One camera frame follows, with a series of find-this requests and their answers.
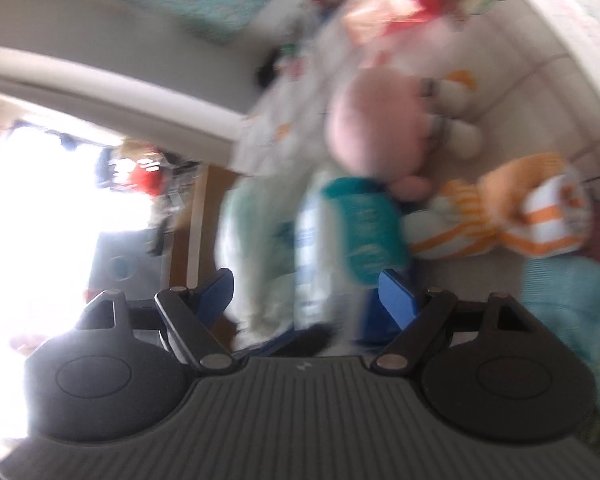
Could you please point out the pink plush toy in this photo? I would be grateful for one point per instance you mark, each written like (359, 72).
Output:
(375, 125)

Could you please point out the teal towel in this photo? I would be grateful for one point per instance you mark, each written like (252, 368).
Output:
(570, 300)

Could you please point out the pink printed packet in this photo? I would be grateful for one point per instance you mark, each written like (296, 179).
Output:
(380, 10)

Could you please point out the orange striped plush toy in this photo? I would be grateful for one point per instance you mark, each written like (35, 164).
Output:
(530, 210)

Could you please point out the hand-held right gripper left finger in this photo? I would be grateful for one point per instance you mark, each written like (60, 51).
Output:
(215, 295)

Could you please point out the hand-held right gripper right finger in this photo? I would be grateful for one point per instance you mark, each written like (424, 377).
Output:
(397, 300)

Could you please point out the teal and white tissue pack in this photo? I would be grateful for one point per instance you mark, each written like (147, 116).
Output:
(365, 225)

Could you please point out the printed bed sheet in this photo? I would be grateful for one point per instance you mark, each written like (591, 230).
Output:
(505, 60)

